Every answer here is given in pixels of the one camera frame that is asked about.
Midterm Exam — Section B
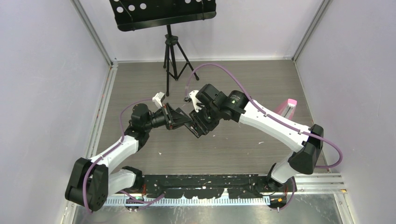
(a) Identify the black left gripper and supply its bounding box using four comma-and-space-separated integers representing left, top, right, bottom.
143, 103, 191, 131

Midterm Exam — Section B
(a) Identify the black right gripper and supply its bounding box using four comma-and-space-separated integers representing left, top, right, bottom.
189, 104, 221, 136

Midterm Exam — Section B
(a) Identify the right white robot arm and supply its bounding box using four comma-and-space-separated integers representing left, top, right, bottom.
185, 84, 324, 192

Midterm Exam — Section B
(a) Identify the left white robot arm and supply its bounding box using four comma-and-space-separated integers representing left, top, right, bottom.
65, 100, 192, 212

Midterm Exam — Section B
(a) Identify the pink metronome box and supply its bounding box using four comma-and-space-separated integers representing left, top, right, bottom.
275, 98, 297, 119

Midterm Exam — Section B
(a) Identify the black music stand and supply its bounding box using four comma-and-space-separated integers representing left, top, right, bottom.
109, 0, 217, 97

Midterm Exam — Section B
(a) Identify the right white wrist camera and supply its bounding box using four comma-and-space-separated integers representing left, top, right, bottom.
184, 90, 203, 114

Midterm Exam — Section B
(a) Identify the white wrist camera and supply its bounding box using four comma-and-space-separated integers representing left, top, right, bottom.
184, 90, 203, 114
152, 91, 166, 108

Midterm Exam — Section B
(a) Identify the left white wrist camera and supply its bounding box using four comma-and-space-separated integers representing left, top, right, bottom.
152, 91, 166, 108

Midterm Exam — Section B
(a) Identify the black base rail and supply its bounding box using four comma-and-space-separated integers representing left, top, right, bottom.
123, 166, 297, 208

